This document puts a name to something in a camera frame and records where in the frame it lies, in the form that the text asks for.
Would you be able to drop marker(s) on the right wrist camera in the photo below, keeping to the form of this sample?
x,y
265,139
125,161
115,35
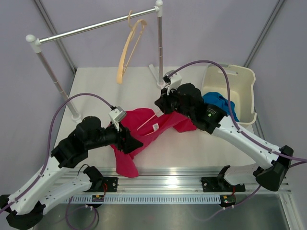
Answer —
x,y
172,81

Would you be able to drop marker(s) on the pink wire hanger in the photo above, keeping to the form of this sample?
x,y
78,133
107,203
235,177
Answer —
x,y
153,116

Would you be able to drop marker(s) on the metal clothes rack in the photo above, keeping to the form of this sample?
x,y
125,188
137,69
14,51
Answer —
x,y
36,43

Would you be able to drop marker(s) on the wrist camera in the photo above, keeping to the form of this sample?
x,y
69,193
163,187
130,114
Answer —
x,y
172,81
116,115

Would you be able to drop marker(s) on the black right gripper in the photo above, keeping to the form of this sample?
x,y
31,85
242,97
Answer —
x,y
163,102

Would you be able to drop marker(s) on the pink t shirt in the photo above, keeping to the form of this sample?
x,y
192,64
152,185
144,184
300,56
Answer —
x,y
147,134

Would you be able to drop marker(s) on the white slotted cable duct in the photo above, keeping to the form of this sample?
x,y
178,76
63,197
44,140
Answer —
x,y
147,199

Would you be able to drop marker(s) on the beige plastic hanger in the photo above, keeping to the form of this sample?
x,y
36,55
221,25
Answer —
x,y
135,35

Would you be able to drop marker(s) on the cream laundry basket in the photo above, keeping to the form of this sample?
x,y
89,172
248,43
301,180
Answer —
x,y
241,82

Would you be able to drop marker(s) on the blue t shirt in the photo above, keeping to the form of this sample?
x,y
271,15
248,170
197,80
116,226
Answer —
x,y
218,100

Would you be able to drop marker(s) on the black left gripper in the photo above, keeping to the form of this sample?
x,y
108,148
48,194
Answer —
x,y
125,141

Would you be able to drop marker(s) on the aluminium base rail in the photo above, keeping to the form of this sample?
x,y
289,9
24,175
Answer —
x,y
162,181

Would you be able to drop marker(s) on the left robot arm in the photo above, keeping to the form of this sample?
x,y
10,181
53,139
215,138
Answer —
x,y
27,206

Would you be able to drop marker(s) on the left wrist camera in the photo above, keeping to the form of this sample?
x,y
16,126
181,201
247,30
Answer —
x,y
116,115

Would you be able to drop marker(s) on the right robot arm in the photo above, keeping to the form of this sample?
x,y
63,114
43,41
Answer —
x,y
271,162

